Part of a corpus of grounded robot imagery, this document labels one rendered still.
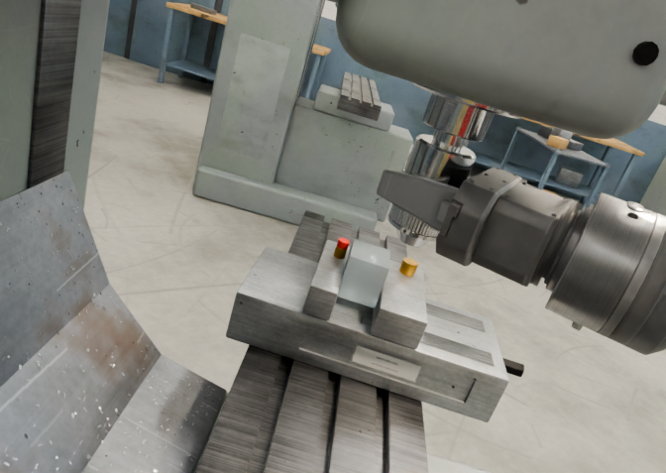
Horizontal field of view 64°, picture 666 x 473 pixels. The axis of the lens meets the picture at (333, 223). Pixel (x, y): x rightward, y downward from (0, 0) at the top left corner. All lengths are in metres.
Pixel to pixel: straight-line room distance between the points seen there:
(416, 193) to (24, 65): 0.37
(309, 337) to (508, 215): 0.38
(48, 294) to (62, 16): 0.27
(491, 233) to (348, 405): 0.35
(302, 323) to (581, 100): 0.44
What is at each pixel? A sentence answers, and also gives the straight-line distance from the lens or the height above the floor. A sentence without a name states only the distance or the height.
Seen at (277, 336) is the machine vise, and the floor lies 0.95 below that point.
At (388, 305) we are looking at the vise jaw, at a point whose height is 1.04.
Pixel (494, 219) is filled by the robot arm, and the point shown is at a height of 1.24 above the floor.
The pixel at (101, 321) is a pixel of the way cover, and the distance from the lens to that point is 0.68.
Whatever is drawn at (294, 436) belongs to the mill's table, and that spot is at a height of 0.93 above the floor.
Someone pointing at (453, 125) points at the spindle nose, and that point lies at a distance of 0.38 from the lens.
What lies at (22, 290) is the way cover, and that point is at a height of 1.01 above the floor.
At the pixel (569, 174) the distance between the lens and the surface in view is 6.90.
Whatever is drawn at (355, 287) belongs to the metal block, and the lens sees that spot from 0.68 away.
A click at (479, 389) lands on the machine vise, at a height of 0.97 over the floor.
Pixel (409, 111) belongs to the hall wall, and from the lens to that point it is 6.97.
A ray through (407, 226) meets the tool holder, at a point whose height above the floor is 1.21.
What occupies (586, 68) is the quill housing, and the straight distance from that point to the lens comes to 0.32.
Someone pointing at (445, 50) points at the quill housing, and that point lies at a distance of 0.30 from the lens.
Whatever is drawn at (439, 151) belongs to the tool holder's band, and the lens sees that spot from 0.39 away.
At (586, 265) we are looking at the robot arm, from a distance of 0.36.
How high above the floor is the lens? 1.34
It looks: 21 degrees down
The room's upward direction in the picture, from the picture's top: 18 degrees clockwise
